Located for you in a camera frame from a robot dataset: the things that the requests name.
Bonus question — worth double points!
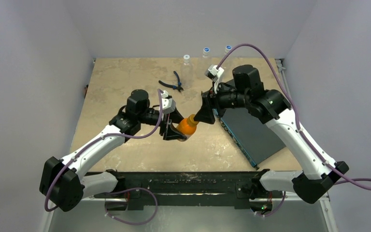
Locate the dark network switch box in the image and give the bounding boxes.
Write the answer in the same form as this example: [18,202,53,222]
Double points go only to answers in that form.
[214,80,287,170]

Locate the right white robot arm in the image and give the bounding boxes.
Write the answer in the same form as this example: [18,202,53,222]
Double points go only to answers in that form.
[194,65,349,203]

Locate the clear plastic bottle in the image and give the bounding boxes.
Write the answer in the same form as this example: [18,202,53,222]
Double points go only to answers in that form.
[196,52,212,80]

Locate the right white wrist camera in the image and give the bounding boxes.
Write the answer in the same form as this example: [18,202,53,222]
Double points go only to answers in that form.
[204,65,225,94]

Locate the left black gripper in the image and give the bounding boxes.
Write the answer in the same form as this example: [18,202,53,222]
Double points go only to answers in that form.
[138,107,187,139]

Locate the orange juice bottle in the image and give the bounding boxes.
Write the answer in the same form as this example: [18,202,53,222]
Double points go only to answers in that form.
[176,118,197,139]

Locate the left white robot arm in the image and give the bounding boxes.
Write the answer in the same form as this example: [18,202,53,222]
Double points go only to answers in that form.
[39,89,186,212]

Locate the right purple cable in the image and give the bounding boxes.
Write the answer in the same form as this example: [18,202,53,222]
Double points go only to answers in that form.
[216,43,371,192]

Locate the orange bottle cap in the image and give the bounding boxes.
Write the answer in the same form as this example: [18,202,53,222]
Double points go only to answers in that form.
[187,114,199,126]

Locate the blue handled pliers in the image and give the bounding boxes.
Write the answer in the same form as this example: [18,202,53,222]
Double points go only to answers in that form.
[158,71,184,93]

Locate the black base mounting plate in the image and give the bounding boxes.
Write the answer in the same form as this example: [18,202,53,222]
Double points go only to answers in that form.
[94,171,283,213]

